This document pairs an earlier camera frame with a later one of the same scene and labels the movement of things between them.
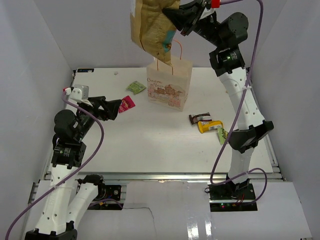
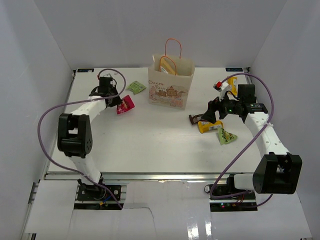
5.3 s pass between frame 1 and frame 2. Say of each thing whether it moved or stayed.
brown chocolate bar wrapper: stayed
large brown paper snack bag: moved
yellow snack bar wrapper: stayed
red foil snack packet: stayed
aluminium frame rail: stayed
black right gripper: moved
